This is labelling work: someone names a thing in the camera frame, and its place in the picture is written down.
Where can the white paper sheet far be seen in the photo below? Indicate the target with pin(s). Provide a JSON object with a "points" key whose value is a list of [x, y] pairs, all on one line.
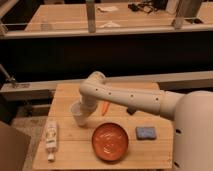
{"points": [[108, 9]]}

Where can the white paper on table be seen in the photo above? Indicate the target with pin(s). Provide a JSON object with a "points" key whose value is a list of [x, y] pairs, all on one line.
{"points": [[110, 24]]}

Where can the right metal post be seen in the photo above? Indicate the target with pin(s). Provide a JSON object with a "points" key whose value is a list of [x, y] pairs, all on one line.
{"points": [[187, 11]]}

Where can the white ceramic cup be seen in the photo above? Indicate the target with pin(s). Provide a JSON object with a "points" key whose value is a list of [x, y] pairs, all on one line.
{"points": [[79, 117]]}

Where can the brown cardboard box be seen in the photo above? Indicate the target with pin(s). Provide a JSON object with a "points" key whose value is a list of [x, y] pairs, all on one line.
{"points": [[13, 148]]}

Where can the blue sponge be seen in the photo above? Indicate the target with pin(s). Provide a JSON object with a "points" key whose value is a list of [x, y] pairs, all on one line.
{"points": [[145, 133]]}

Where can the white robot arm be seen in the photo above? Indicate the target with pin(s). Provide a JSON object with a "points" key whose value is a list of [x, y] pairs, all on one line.
{"points": [[192, 114]]}

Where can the left metal post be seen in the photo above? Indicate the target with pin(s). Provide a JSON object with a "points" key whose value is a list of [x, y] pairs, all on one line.
{"points": [[90, 9]]}

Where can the white squeeze bottle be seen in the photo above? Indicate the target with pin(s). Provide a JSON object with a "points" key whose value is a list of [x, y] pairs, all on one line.
{"points": [[51, 137]]}

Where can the orange carrot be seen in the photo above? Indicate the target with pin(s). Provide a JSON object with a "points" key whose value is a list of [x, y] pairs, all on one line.
{"points": [[105, 108]]}

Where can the metal post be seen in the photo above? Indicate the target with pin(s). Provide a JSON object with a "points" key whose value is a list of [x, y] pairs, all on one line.
{"points": [[187, 11], [90, 9]]}

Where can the black rectangular remote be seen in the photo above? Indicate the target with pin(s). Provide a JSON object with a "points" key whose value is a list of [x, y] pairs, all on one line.
{"points": [[131, 111]]}

